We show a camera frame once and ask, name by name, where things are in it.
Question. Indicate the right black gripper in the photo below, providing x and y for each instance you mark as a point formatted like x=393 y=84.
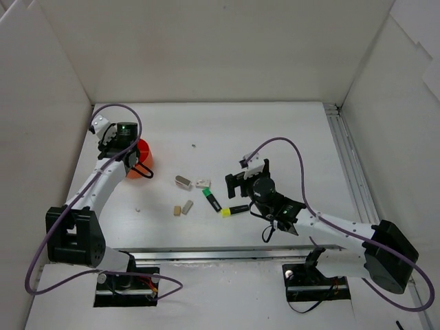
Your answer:
x=239 y=185

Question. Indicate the green capped black marker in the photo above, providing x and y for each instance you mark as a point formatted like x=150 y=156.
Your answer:
x=211 y=199

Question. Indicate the yellow capped black marker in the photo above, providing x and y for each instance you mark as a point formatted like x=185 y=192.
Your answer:
x=234 y=210

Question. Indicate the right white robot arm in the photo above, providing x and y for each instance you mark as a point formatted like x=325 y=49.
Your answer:
x=387 y=256

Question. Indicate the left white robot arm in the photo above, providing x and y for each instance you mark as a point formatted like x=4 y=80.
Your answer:
x=75 y=235

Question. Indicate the white eraser in sleeve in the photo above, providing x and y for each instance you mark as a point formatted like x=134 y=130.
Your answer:
x=203 y=183

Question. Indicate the long beige eraser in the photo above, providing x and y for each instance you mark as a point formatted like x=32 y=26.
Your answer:
x=187 y=206

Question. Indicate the small tan eraser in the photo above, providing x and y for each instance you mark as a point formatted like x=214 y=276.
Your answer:
x=177 y=210

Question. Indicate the orange round pen holder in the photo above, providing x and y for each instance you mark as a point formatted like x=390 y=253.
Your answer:
x=144 y=158

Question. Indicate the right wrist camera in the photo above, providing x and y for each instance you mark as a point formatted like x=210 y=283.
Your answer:
x=252 y=165

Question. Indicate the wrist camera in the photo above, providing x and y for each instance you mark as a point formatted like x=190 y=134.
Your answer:
x=252 y=165
x=103 y=129

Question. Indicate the aluminium front rail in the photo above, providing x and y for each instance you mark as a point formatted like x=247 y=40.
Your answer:
x=219 y=254

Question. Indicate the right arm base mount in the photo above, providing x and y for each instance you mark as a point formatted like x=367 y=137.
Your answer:
x=306 y=288

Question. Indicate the aluminium side rail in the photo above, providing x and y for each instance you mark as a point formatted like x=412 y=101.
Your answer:
x=359 y=190

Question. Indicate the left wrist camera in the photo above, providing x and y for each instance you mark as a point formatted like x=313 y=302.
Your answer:
x=103 y=129

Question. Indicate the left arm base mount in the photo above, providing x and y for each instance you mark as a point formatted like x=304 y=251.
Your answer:
x=127 y=291

